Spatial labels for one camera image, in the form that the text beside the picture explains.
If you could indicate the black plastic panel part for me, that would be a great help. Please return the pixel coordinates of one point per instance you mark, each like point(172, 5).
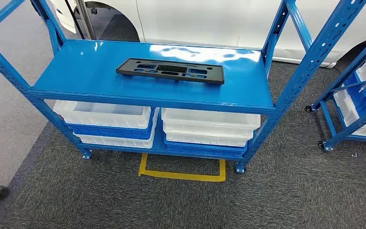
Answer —
point(126, 70)

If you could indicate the blue metal shelf rack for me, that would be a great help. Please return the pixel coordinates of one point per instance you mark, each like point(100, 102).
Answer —
point(91, 72)

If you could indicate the blue wheeled shelf rack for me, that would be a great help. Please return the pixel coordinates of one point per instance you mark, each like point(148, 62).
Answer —
point(327, 123)

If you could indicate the white car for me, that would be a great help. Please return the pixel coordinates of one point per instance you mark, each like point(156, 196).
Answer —
point(202, 22)

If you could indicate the silver stanchion post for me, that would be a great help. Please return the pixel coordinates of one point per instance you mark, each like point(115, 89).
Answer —
point(86, 19)

